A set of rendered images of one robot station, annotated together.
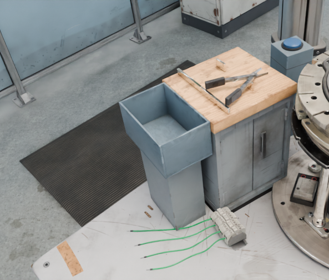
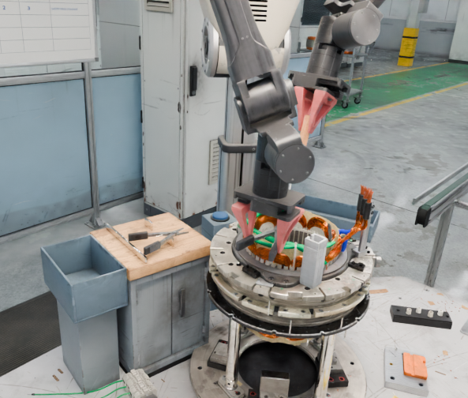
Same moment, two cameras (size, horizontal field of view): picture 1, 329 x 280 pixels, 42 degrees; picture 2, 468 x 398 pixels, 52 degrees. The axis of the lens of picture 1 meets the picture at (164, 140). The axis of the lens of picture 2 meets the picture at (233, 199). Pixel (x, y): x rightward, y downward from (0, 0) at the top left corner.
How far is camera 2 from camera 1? 0.22 m
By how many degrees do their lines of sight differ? 22
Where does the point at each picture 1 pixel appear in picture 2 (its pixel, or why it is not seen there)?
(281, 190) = (200, 355)
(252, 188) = (170, 352)
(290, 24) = (225, 204)
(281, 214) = (196, 378)
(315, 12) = not seen: hidden behind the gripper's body
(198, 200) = (112, 359)
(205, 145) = (120, 293)
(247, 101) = (166, 254)
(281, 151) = (201, 314)
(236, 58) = (165, 220)
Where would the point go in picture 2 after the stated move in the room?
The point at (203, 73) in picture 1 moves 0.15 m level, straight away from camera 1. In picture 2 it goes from (130, 230) to (136, 203)
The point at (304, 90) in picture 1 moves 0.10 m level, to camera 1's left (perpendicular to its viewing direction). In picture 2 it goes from (215, 246) to (165, 249)
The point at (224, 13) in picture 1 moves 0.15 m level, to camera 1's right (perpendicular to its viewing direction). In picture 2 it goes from (186, 207) to (207, 205)
